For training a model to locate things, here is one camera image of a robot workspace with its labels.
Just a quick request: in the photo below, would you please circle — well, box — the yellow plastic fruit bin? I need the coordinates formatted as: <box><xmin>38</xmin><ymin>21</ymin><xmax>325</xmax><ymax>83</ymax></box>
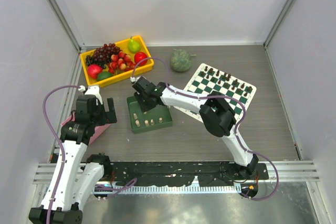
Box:
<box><xmin>80</xmin><ymin>36</ymin><xmax>154</xmax><ymax>87</ymax></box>

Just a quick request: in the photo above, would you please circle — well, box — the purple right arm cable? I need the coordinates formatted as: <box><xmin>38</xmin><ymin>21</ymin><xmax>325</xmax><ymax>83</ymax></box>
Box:
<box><xmin>130</xmin><ymin>57</ymin><xmax>279</xmax><ymax>201</ymax></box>

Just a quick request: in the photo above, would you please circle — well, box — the green melon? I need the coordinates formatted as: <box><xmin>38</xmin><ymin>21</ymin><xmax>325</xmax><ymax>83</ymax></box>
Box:
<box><xmin>170</xmin><ymin>49</ymin><xmax>196</xmax><ymax>72</ymax></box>

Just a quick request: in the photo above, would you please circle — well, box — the red apple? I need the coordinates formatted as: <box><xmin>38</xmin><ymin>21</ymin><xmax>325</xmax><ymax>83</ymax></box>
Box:
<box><xmin>134</xmin><ymin>51</ymin><xmax>148</xmax><ymax>66</ymax></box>

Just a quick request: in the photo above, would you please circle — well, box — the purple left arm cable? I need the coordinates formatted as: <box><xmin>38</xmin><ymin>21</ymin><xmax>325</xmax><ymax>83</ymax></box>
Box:
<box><xmin>42</xmin><ymin>84</ymin><xmax>86</xmax><ymax>224</ymax></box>

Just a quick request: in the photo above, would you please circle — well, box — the red peach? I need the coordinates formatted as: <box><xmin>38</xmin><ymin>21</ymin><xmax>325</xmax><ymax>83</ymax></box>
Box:
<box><xmin>87</xmin><ymin>64</ymin><xmax>103</xmax><ymax>79</ymax></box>

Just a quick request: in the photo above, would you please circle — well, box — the dark blue grape bunch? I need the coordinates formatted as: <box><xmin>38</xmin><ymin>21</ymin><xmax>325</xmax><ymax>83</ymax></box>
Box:
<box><xmin>86</xmin><ymin>55</ymin><xmax>106</xmax><ymax>69</ymax></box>

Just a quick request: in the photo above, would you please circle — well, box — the green pear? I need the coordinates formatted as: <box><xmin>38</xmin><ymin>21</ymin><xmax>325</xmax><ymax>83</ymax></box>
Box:
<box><xmin>128</xmin><ymin>37</ymin><xmax>141</xmax><ymax>54</ymax></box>

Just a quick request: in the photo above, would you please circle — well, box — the red cherry cluster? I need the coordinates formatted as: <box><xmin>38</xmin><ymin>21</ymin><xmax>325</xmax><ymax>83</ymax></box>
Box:
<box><xmin>108</xmin><ymin>51</ymin><xmax>135</xmax><ymax>74</ymax></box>

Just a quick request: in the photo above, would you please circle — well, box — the green lime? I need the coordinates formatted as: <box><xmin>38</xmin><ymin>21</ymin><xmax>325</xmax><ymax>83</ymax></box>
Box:
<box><xmin>97</xmin><ymin>71</ymin><xmax>113</xmax><ymax>82</ymax></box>

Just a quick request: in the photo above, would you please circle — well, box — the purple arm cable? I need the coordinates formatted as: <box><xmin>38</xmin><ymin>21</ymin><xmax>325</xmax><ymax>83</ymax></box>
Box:
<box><xmin>130</xmin><ymin>57</ymin><xmax>279</xmax><ymax>201</ymax></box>
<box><xmin>42</xmin><ymin>84</ymin><xmax>86</xmax><ymax>224</ymax></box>

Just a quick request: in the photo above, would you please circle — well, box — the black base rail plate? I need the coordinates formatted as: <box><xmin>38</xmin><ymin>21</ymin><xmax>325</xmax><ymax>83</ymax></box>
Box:
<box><xmin>101</xmin><ymin>161</ymin><xmax>269</xmax><ymax>187</ymax></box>

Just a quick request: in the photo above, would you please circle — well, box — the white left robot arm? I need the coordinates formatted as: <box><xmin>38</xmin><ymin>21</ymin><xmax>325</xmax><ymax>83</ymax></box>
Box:
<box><xmin>28</xmin><ymin>94</ymin><xmax>117</xmax><ymax>223</ymax></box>

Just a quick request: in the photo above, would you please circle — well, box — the pink plastic box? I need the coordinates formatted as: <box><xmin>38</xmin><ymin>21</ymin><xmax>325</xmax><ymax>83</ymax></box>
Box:
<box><xmin>60</xmin><ymin>115</ymin><xmax>111</xmax><ymax>145</ymax></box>

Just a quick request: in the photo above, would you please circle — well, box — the green plastic tray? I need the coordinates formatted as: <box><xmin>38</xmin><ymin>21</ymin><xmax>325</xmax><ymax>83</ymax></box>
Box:
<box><xmin>127</xmin><ymin>95</ymin><xmax>173</xmax><ymax>134</ymax></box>

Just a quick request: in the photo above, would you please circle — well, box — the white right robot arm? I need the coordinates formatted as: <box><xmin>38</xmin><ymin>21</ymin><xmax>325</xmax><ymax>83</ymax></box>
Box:
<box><xmin>130</xmin><ymin>76</ymin><xmax>258</xmax><ymax>179</ymax></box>

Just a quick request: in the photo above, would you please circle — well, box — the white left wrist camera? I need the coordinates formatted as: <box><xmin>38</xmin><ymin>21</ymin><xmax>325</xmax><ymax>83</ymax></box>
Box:
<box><xmin>78</xmin><ymin>85</ymin><xmax>103</xmax><ymax>104</ymax></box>

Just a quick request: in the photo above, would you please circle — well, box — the dark red grape bunch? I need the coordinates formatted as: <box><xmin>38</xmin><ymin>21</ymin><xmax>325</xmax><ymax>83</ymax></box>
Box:
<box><xmin>93</xmin><ymin>43</ymin><xmax>121</xmax><ymax>65</ymax></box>

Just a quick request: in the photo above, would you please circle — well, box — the green white chess board mat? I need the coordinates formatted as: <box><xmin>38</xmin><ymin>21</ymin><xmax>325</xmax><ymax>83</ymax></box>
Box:
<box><xmin>183</xmin><ymin>63</ymin><xmax>257</xmax><ymax>121</ymax></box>

